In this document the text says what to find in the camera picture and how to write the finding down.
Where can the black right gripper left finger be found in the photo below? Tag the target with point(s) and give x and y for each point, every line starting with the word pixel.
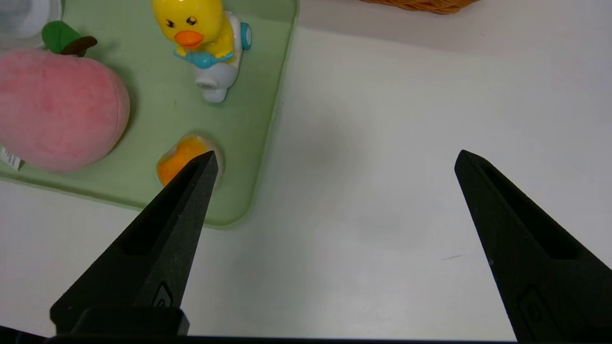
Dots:
pixel 158 253

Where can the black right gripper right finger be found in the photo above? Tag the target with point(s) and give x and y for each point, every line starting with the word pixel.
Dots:
pixel 540 267

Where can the fried egg toy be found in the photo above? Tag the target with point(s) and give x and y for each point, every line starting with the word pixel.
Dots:
pixel 179 157

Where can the pink plush peach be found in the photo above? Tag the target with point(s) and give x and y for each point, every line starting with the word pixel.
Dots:
pixel 57 110

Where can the white round plastic container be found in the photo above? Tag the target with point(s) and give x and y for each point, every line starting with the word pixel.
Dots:
pixel 26 16

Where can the orange wicker basket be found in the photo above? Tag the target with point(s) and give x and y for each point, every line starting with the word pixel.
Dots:
pixel 425 5

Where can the light green plastic tray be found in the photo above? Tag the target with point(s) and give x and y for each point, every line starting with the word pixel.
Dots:
pixel 158 124

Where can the yellow duck scooter toy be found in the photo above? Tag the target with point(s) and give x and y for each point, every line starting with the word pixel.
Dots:
pixel 201 28

